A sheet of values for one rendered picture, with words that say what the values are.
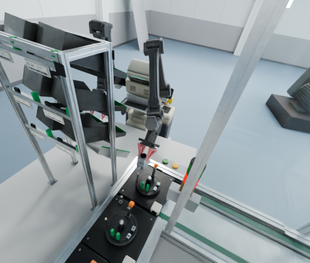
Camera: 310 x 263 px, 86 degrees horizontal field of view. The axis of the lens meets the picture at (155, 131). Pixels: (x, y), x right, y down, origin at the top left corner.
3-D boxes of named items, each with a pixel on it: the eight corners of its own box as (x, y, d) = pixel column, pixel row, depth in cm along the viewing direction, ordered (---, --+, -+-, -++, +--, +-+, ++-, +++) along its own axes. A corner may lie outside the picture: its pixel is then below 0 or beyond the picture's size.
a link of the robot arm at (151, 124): (164, 109, 88) (148, 110, 89) (160, 104, 76) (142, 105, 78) (164, 132, 86) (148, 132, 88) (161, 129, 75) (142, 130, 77)
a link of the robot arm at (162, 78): (163, 30, 94) (146, 32, 96) (162, 40, 86) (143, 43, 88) (170, 92, 129) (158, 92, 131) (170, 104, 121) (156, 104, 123)
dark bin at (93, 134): (108, 125, 94) (112, 113, 92) (125, 136, 89) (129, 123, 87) (60, 129, 70) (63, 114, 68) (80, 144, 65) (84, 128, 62)
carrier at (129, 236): (116, 195, 88) (115, 182, 79) (156, 219, 81) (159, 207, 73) (81, 242, 70) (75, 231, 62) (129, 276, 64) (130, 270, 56)
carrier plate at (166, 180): (140, 163, 106) (140, 161, 105) (174, 180, 100) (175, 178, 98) (117, 193, 89) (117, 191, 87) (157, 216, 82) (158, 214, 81)
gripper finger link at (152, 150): (147, 163, 80) (153, 144, 81) (135, 157, 83) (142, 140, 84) (153, 163, 86) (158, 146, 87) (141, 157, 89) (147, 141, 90)
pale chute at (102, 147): (111, 147, 108) (115, 141, 108) (126, 158, 103) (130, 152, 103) (80, 141, 82) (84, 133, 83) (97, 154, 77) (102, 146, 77)
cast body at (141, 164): (143, 159, 91) (143, 150, 87) (150, 163, 89) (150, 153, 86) (134, 169, 85) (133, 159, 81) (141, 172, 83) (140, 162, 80)
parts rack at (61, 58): (75, 159, 113) (36, 20, 62) (119, 183, 103) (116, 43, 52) (47, 182, 98) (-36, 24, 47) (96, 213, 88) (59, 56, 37)
